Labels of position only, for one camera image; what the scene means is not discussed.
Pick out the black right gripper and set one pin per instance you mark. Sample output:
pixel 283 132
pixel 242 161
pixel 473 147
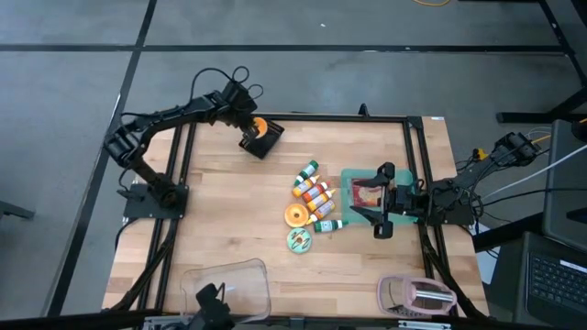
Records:
pixel 403 201

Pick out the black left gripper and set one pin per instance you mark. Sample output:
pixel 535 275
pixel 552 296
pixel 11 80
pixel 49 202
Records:
pixel 240 105

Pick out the orange glazed toy donut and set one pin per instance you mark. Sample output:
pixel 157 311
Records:
pixel 296 215
pixel 261 127

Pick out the red foil snack packet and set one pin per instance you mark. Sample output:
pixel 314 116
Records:
pixel 364 194

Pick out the green paint bottle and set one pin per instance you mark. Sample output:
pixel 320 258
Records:
pixel 331 225
pixel 306 172

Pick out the orange brown paint bottle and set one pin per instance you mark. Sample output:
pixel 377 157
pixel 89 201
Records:
pixel 323 210

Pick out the red orange paint bottle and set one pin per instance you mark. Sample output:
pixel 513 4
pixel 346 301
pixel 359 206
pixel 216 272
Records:
pixel 315 192

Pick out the yellow orange paint bottle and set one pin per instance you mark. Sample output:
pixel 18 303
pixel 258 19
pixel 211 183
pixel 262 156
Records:
pixel 306 186

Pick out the mint glazed toy donut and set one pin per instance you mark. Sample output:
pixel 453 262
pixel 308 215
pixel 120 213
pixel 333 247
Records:
pixel 299 240

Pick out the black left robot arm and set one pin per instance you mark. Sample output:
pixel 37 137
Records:
pixel 137 133

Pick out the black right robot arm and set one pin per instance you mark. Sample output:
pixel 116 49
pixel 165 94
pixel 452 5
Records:
pixel 451 197

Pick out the black square tray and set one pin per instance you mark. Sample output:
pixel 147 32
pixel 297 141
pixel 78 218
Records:
pixel 270 142

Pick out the teal plastic tray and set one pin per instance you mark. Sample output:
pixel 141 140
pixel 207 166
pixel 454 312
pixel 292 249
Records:
pixel 408 176

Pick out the pink rimmed clear container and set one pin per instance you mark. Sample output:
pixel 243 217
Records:
pixel 394 280

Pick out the shiny steel cylinder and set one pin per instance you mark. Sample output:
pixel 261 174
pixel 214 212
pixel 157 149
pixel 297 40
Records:
pixel 433 294

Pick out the clear plastic bin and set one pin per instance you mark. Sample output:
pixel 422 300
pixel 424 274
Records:
pixel 247 284

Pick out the black floor stand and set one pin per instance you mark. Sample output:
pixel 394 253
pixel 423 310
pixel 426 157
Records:
pixel 527 117

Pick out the grey equipment box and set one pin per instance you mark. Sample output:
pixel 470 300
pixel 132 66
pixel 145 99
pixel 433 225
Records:
pixel 566 183

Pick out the dark grey laptop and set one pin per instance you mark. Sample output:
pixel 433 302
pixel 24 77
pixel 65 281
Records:
pixel 550 284

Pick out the dark stand foot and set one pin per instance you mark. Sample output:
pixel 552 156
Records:
pixel 14 211

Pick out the black table frame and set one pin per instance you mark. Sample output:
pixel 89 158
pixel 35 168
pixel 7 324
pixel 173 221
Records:
pixel 298 117

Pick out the silver metal bracket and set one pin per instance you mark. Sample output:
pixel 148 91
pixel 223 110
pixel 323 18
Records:
pixel 424 325

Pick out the black bracket mount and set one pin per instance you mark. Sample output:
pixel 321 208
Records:
pixel 211 307

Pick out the black frame beam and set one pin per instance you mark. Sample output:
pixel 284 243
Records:
pixel 69 321

